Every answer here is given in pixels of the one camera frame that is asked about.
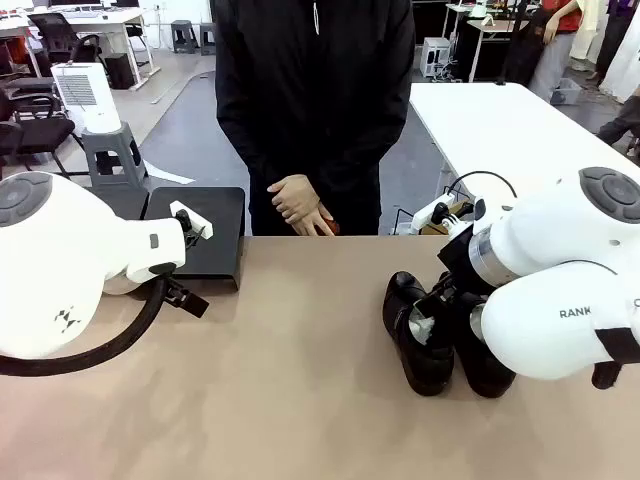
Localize black padded office chair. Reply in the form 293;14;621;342
0;74;86;179

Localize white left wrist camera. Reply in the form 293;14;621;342
169;199;215;239

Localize person's left hand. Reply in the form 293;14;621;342
267;173;323;225

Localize large white table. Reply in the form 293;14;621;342
408;82;640;211

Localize mannequin in red top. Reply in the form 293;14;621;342
528;0;585;104

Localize black leather dress shoe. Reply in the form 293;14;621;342
452;292;517;400
382;271;457;397

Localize brown-top desk white legs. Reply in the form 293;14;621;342
467;18;532;84

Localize black mesh office chair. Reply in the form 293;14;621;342
27;12;107;77

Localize black computer tower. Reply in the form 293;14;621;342
103;52;136;90

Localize grey plastic crate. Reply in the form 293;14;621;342
549;77;584;107

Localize white air purifier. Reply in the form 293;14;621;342
50;62;123;135

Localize thin black camera cable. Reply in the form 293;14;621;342
446;170;519;202

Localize person's right hand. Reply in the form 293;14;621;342
291;206;336;238

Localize person's right forearm black sleeve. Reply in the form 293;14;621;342
217;114;281;194

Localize standing person dark clothes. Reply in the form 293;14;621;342
597;0;634;86

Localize white office desk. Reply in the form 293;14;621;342
0;5;162;91

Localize person's left forearm black sleeve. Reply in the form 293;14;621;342
319;114;409;221

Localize white computer case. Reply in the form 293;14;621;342
419;36;454;80

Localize mannequin in cream garment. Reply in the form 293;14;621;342
569;0;609;64

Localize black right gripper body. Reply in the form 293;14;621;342
437;225;497;302

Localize seated person's dark leg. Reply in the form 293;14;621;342
594;84;640;164

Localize black shoe stand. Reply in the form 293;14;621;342
141;186;247;292

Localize person in black jacket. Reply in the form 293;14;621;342
209;0;416;237

